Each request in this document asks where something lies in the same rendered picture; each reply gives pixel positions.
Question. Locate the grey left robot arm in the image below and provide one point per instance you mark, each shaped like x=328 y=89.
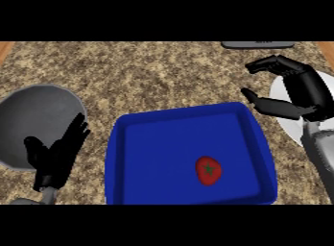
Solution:
x=39 y=197

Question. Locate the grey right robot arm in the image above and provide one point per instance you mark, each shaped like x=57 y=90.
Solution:
x=328 y=157

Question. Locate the grey pan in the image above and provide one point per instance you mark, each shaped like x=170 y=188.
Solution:
x=29 y=118

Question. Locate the red tomato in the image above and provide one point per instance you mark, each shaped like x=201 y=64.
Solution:
x=208 y=171

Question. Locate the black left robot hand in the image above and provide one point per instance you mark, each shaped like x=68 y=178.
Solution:
x=57 y=157

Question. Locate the dark grey appliance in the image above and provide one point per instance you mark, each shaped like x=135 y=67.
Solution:
x=258 y=44

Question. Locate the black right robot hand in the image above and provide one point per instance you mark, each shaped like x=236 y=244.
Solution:
x=307 y=93

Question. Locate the blue tray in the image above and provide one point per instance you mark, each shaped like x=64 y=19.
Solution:
x=174 y=153

